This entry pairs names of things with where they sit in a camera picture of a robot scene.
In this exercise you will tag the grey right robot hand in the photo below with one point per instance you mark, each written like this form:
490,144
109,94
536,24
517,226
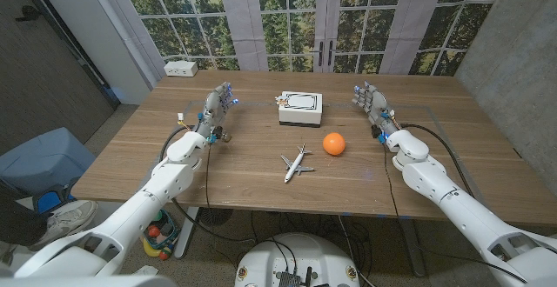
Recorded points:
375,102

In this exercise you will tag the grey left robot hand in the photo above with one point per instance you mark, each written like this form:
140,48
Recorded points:
213,106

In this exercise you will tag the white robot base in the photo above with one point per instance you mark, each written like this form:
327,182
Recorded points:
300,256

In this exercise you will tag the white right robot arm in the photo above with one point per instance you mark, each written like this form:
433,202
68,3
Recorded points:
435,178

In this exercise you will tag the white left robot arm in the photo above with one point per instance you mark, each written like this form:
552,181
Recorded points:
165,182

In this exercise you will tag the orange ball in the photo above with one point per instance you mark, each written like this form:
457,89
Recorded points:
334,144

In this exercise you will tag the white toy airplane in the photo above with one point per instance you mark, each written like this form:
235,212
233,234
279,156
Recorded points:
296,164

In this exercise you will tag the clear light bulb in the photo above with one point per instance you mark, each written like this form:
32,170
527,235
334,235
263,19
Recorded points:
225,136

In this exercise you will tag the white power strip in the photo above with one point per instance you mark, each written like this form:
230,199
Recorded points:
180,68

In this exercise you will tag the white box with black border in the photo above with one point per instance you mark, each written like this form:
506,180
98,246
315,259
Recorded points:
300,112

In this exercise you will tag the black round floor disc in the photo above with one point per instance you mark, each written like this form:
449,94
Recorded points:
215,216

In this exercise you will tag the grey table leg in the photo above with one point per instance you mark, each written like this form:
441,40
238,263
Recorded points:
413,248
187,232

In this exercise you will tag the basket of colourful toys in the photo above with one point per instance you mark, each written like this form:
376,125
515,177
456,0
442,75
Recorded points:
160,235

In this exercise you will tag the white paper scrap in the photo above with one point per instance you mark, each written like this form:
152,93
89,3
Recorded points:
145,271

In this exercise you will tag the blue storage bin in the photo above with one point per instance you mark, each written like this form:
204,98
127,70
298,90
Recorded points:
43,161

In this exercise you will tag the white sneaker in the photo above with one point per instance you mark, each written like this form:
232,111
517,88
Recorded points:
69,219

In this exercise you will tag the white robot chest shell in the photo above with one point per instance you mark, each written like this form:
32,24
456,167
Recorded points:
87,282

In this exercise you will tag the dark trouser leg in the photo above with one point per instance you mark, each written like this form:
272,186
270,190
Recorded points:
17,222

